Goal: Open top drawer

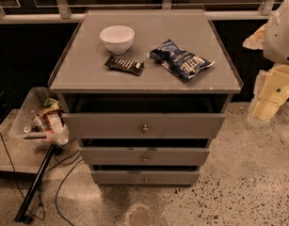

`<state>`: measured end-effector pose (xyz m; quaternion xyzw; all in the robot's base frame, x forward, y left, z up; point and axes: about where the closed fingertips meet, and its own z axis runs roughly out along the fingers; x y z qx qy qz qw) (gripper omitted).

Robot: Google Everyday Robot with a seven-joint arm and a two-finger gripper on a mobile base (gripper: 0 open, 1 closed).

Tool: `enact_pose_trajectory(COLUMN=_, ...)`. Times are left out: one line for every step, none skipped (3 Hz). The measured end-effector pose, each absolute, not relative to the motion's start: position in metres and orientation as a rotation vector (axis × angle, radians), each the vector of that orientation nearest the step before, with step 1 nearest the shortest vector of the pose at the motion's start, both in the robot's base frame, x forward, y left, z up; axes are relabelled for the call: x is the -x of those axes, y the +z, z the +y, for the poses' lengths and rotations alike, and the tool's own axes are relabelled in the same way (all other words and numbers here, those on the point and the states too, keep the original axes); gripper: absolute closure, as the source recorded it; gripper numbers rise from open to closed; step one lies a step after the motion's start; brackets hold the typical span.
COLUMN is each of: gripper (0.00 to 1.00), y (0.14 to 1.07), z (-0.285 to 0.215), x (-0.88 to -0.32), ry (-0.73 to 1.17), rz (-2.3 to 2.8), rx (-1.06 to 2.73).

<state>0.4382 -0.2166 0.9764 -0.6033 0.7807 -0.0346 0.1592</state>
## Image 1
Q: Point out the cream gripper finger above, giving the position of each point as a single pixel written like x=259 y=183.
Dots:
x=256 y=40

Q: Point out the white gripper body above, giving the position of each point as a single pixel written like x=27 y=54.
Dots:
x=280 y=35

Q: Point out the grey top drawer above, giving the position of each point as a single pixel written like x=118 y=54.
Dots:
x=143 y=125

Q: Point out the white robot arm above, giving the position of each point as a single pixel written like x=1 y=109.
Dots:
x=276 y=37

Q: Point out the grey drawer cabinet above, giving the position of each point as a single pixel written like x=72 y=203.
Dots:
x=83 y=84

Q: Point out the grey middle drawer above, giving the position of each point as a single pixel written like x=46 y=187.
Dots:
x=144 y=156

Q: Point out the blue chip bag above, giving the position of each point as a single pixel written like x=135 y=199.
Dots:
x=181 y=63

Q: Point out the dark chocolate bar wrapper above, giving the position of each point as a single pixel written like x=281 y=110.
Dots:
x=125 y=65

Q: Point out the white ceramic bowl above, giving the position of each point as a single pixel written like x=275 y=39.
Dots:
x=117 y=39

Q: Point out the metal window railing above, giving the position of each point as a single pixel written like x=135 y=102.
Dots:
x=150 y=7

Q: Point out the snack packages in bin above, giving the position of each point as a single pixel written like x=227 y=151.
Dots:
x=48 y=118

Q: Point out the clear plastic bin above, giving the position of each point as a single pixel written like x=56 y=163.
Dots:
x=29 y=131

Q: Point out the black metal stand leg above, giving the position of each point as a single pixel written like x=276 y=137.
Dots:
x=21 y=215

